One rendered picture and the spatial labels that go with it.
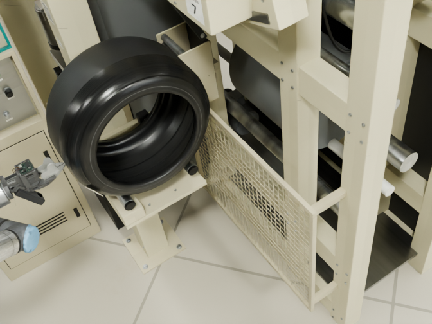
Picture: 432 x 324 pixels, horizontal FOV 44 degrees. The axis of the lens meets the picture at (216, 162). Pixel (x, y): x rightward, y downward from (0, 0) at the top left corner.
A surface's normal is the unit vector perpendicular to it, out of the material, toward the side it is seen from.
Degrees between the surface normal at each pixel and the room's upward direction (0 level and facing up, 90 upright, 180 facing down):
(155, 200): 0
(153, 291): 0
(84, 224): 90
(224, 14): 90
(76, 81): 29
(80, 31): 90
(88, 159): 87
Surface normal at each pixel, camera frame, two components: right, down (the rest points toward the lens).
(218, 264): -0.12, -0.67
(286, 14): 0.47, 0.34
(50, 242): 0.54, 0.58
